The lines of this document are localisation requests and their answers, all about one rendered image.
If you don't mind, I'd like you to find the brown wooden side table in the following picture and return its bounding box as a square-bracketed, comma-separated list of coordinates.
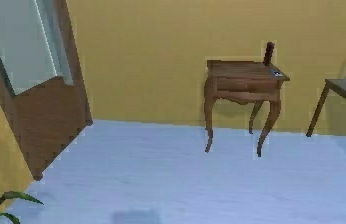
[203, 59, 291, 158]

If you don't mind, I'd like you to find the small dark phone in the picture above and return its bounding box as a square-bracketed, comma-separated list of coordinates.
[269, 68, 285, 78]

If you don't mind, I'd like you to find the dark red pepper mill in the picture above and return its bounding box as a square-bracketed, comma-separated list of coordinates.
[262, 41, 276, 67]

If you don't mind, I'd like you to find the brown wooden room door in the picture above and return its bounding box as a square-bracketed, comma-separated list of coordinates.
[0, 0, 94, 182]

